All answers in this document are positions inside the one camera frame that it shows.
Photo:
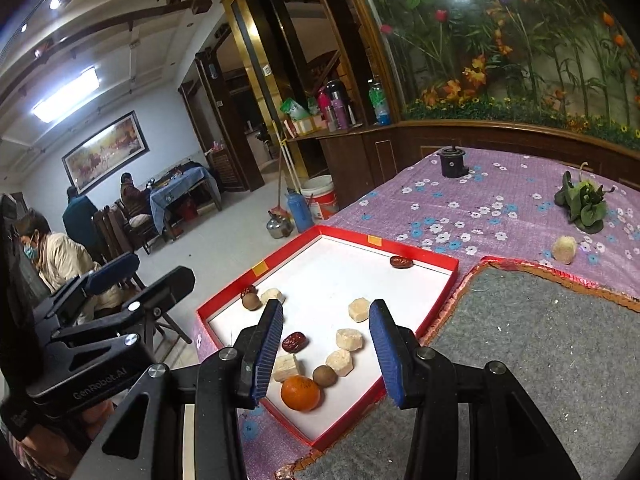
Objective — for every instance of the dark thermos flask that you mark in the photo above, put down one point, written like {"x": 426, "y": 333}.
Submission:
{"x": 334, "y": 91}

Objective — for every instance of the blue thermos jug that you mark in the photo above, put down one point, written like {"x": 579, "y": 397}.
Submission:
{"x": 300, "y": 212}

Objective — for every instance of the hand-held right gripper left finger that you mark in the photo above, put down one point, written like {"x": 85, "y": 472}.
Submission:
{"x": 265, "y": 350}

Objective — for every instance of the table with blue cloth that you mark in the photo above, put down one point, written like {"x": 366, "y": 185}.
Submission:
{"x": 180, "y": 185}

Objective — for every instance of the gold framed pillar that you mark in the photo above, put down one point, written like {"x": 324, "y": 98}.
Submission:
{"x": 260, "y": 85}

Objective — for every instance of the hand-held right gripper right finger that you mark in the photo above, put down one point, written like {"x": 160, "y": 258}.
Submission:
{"x": 387, "y": 355}

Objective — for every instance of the green leafy vegetable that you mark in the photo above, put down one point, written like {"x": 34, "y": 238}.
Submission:
{"x": 585, "y": 207}

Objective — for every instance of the clear plastic bottle green label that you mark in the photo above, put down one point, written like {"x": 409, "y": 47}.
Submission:
{"x": 380, "y": 105}

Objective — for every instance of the rectangular ceiling light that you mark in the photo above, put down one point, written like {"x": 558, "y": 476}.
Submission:
{"x": 65, "y": 95}

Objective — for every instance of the dark wooden cabinet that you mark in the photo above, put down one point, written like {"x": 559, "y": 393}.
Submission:
{"x": 350, "y": 160}

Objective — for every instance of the grey felt mat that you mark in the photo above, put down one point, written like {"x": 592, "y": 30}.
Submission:
{"x": 525, "y": 340}

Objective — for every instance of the black cylinder object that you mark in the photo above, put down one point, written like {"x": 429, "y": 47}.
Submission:
{"x": 452, "y": 162}

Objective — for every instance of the metal kettle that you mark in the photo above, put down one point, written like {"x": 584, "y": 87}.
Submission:
{"x": 278, "y": 227}

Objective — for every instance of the red shallow cardboard box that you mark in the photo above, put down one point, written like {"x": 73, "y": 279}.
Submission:
{"x": 320, "y": 280}

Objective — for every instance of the framed wall painting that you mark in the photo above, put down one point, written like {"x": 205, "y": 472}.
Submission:
{"x": 105, "y": 152}

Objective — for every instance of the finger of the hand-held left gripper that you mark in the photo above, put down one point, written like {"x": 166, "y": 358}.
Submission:
{"x": 165, "y": 285}
{"x": 112, "y": 272}

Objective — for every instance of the dark wooden chair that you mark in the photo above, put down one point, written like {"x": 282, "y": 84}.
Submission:
{"x": 112, "y": 232}

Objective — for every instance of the green plastic bag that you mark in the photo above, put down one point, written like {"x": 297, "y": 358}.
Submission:
{"x": 292, "y": 109}

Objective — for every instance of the wooden panel rail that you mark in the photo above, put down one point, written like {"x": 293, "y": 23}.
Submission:
{"x": 525, "y": 142}

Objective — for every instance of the orange tangerine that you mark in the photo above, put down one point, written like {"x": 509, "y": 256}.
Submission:
{"x": 300, "y": 393}

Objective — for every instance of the small cardboard box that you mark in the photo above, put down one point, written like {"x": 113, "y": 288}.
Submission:
{"x": 307, "y": 125}

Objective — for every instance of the white plastic bucket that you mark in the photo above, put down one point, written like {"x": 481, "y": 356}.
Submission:
{"x": 320, "y": 195}

